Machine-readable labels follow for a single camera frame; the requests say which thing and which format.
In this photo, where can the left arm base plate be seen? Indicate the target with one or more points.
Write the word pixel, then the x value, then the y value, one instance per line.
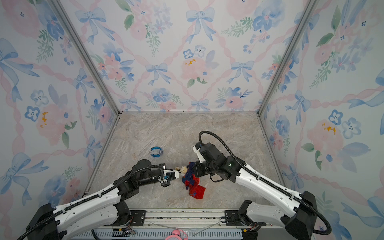
pixel 133 218

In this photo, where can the pink round object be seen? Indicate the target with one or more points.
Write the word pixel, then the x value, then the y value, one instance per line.
pixel 177 235

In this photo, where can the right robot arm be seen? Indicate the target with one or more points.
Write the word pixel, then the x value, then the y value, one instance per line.
pixel 295 212

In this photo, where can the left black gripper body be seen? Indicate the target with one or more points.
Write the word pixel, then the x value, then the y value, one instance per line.
pixel 166 184

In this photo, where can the red blue patterned cloth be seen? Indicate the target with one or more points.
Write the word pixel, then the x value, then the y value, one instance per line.
pixel 192 182

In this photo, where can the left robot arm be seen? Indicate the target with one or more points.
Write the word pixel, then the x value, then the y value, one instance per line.
pixel 44 227

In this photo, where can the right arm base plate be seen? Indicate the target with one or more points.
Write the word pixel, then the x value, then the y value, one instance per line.
pixel 236 218

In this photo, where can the blue strap watch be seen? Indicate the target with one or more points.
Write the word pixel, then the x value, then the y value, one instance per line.
pixel 156 152

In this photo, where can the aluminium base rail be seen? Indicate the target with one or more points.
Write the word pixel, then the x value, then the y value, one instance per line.
pixel 186 217

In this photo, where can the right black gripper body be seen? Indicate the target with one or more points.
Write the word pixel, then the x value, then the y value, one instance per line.
pixel 202 168

